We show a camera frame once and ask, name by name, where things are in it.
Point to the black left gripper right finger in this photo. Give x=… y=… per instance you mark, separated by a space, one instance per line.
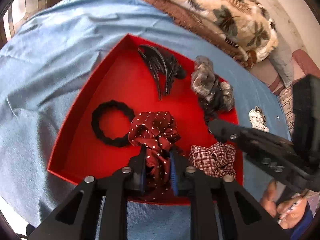
x=187 y=180

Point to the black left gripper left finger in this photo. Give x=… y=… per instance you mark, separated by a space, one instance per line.
x=126 y=182

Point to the red plaid scrunchie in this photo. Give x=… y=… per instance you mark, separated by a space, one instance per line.
x=215 y=161

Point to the white floral scrunchie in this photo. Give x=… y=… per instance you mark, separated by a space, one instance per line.
x=258 y=119

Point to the red polka dot scrunchie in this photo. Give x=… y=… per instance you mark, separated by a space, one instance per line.
x=157 y=133

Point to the grey sheer scrunchie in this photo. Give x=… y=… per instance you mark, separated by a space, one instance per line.
x=213 y=95

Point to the black hair claw clip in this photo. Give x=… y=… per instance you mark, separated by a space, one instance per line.
x=160 y=61

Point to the person right hand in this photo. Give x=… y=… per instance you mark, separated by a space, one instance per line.
x=293 y=209

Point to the red shallow tray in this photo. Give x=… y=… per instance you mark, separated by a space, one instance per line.
x=123 y=76

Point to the grey pillow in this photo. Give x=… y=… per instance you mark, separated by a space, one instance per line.
x=280 y=59

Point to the floral leaf print blanket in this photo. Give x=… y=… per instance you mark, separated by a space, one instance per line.
x=244 y=23

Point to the blue bed sheet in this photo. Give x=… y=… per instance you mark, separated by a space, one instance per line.
x=44 y=66

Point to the brown ruffled blanket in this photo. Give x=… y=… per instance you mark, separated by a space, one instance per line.
x=191 y=22

